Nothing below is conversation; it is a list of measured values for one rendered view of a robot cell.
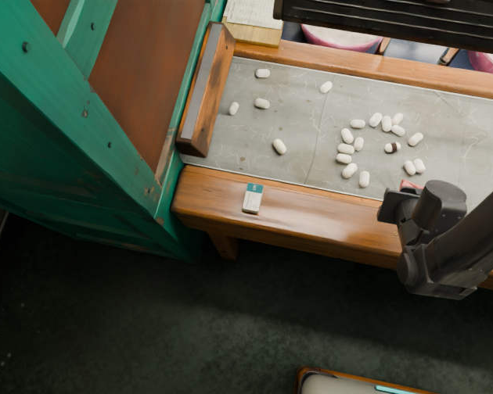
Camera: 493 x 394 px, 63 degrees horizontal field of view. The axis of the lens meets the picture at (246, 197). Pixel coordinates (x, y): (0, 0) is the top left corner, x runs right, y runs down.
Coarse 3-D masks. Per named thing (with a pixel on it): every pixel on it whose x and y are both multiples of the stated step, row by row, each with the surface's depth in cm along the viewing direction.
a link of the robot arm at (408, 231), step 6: (408, 222) 63; (402, 228) 63; (408, 228) 62; (414, 228) 61; (420, 228) 58; (402, 234) 63; (408, 234) 61; (414, 234) 60; (420, 234) 58; (402, 240) 62; (408, 240) 60; (414, 240) 60; (402, 246) 61
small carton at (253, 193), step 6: (246, 186) 85; (252, 186) 85; (258, 186) 85; (246, 192) 84; (252, 192) 84; (258, 192) 84; (246, 198) 84; (252, 198) 84; (258, 198) 84; (246, 204) 84; (252, 204) 84; (258, 204) 84; (246, 210) 84; (252, 210) 83; (258, 210) 84
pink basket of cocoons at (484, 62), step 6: (468, 54) 105; (474, 54) 100; (480, 54) 97; (486, 54) 94; (474, 60) 102; (480, 60) 99; (486, 60) 97; (492, 60) 94; (474, 66) 103; (480, 66) 101; (486, 66) 98; (492, 66) 96; (486, 72) 100; (492, 72) 98
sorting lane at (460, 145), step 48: (240, 96) 96; (288, 96) 96; (336, 96) 95; (384, 96) 95; (432, 96) 95; (240, 144) 92; (288, 144) 92; (336, 144) 92; (384, 144) 92; (432, 144) 91; (480, 144) 91; (336, 192) 89; (480, 192) 88
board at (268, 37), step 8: (224, 16) 98; (232, 24) 98; (240, 24) 98; (232, 32) 97; (240, 32) 97; (248, 32) 97; (256, 32) 97; (264, 32) 97; (272, 32) 97; (280, 32) 97; (240, 40) 97; (248, 40) 96; (256, 40) 96; (264, 40) 96; (272, 40) 96
